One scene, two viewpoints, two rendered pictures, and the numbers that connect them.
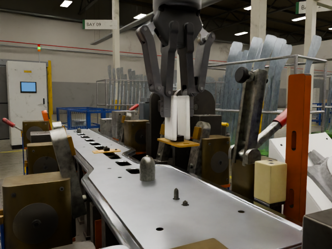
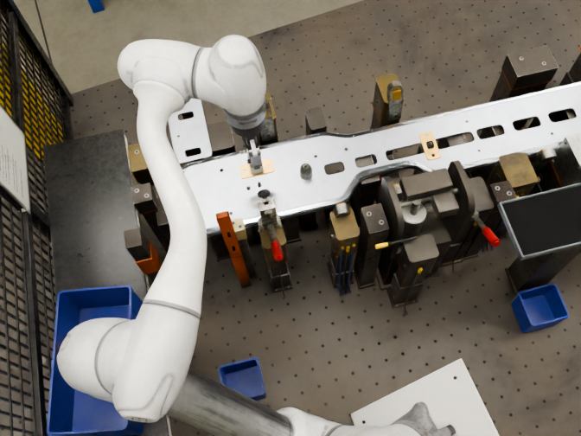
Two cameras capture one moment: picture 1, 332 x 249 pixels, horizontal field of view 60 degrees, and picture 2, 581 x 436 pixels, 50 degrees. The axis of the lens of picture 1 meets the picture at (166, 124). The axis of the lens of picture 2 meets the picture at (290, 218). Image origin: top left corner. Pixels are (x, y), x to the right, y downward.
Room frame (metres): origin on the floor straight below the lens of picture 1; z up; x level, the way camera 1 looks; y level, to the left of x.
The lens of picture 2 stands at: (0.76, -0.72, 2.46)
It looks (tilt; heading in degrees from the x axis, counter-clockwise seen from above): 66 degrees down; 108
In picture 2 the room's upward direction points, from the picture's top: 6 degrees counter-clockwise
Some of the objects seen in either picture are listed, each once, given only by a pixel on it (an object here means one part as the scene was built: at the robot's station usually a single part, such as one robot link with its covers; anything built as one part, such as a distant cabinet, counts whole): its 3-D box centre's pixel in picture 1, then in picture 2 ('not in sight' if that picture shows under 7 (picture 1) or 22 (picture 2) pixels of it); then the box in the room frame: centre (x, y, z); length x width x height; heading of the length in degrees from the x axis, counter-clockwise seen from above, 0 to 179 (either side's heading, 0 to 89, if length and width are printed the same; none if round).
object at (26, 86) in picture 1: (27, 96); not in sight; (6.89, 3.30, 1.22); 0.80 x 0.54 x 2.45; 122
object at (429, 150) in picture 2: (106, 149); (430, 144); (0.88, 0.18, 1.01); 0.08 x 0.04 x 0.01; 115
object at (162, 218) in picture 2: not in sight; (172, 227); (0.22, -0.12, 0.85); 0.12 x 0.03 x 0.30; 116
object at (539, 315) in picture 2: not in sight; (538, 309); (1.26, -0.12, 0.74); 0.11 x 0.10 x 0.09; 26
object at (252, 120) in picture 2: not in sight; (244, 105); (0.46, -0.02, 1.36); 0.09 x 0.09 x 0.06
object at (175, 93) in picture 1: (180, 169); (414, 231); (0.88, -0.04, 0.94); 0.18 x 0.13 x 0.49; 26
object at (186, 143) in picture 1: (177, 139); (256, 168); (0.46, -0.02, 1.10); 0.08 x 0.04 x 0.01; 25
